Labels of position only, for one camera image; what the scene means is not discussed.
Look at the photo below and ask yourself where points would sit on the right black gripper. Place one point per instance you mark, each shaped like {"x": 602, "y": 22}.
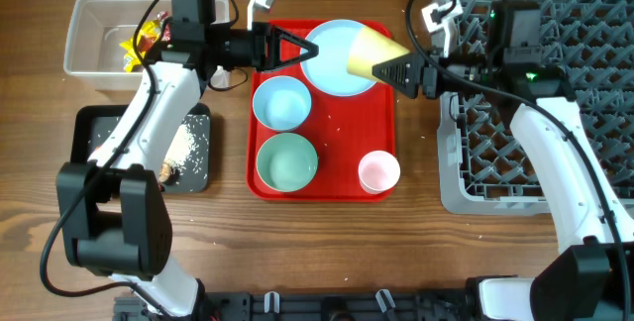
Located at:
{"x": 412, "y": 88}

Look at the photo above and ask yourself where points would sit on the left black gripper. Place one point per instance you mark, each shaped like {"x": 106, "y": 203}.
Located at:
{"x": 263, "y": 31}

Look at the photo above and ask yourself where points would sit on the yellow plastic cup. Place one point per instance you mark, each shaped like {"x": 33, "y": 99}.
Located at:
{"x": 369, "y": 47}

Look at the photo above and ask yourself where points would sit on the light blue bowl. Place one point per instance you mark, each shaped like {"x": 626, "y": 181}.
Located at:
{"x": 282, "y": 103}

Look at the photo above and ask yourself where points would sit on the light blue plate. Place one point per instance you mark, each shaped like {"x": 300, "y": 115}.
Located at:
{"x": 327, "y": 71}

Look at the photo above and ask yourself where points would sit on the white tissue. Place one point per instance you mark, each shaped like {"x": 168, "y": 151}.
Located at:
{"x": 221, "y": 78}

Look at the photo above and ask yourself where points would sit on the pink plastic cup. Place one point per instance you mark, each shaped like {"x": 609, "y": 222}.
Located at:
{"x": 378, "y": 172}

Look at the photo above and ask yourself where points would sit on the red foil wrapper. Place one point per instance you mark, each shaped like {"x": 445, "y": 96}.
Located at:
{"x": 164, "y": 20}

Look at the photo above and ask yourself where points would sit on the green bowl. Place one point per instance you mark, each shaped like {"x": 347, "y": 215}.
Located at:
{"x": 287, "y": 162}

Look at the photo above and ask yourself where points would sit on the yellow foil wrapper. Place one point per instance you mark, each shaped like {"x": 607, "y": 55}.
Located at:
{"x": 148, "y": 34}

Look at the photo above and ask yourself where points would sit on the white rice pile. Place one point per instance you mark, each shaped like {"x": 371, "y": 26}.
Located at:
{"x": 187, "y": 149}

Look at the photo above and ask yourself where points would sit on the brown food scrap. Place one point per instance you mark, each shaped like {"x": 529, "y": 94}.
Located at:
{"x": 168, "y": 174}

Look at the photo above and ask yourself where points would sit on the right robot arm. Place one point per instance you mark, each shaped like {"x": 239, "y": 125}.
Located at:
{"x": 592, "y": 277}

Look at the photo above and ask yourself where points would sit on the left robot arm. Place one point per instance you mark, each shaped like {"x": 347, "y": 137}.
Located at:
{"x": 113, "y": 220}

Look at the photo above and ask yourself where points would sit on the grey dishwasher rack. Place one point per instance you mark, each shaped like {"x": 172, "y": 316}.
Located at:
{"x": 483, "y": 170}

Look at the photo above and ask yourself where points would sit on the red serving tray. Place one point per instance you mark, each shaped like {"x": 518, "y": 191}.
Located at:
{"x": 341, "y": 129}

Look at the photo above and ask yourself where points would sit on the black plastic tray bin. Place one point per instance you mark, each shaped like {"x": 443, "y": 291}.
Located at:
{"x": 94, "y": 124}

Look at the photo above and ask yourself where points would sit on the clear plastic bin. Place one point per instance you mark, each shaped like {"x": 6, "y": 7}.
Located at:
{"x": 97, "y": 27}

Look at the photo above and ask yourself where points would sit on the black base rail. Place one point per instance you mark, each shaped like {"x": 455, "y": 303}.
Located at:
{"x": 442, "y": 304}

